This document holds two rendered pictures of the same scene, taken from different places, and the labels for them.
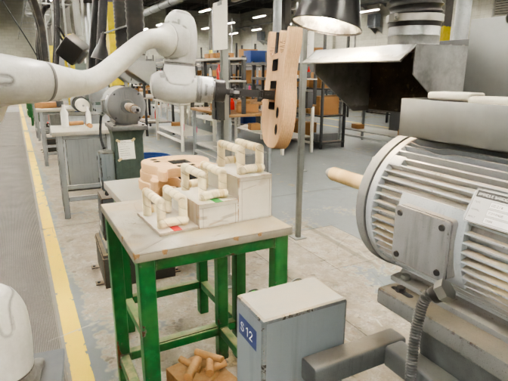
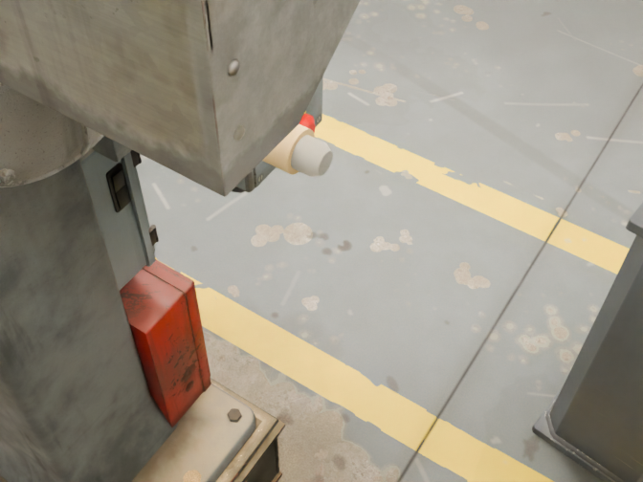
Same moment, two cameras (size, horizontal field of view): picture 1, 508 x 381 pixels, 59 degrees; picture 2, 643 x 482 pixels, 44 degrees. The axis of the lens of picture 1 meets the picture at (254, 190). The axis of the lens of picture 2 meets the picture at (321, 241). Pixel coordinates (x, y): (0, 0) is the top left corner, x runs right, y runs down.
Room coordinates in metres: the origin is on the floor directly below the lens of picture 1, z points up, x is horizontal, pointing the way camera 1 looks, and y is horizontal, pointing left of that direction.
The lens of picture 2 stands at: (1.36, -0.36, 1.61)
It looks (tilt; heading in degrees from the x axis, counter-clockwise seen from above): 50 degrees down; 150
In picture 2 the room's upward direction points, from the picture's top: 1 degrees clockwise
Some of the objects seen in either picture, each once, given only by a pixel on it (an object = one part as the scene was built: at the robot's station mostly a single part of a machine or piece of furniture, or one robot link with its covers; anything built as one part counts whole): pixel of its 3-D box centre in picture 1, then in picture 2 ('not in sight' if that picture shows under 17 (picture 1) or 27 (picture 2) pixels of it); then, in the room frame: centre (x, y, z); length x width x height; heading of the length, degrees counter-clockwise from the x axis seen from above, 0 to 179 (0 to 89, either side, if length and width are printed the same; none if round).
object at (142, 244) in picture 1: (192, 300); not in sight; (1.69, 0.26, 0.55); 0.62 x 0.58 x 0.76; 28
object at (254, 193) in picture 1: (238, 190); not in sight; (1.75, 0.06, 1.02); 0.27 x 0.15 x 0.17; 31
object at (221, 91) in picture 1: (227, 91); not in sight; (1.58, 0.09, 1.41); 0.09 x 0.08 x 0.07; 100
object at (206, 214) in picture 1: (203, 204); not in sight; (1.68, 0.20, 0.98); 0.27 x 0.16 x 0.09; 31
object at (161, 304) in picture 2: not in sight; (125, 315); (0.53, -0.26, 0.49); 0.25 x 0.12 x 0.37; 28
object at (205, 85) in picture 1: (205, 89); not in sight; (1.56, 0.17, 1.42); 0.09 x 0.06 x 0.09; 10
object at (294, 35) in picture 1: (292, 41); not in sight; (1.49, -0.12, 1.57); 0.07 x 0.04 x 0.09; 10
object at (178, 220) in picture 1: (173, 221); not in sight; (1.51, 0.29, 0.96); 0.11 x 0.03 x 0.03; 121
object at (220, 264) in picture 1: (221, 283); not in sight; (2.05, 0.16, 0.45); 0.05 x 0.05 x 0.90; 28
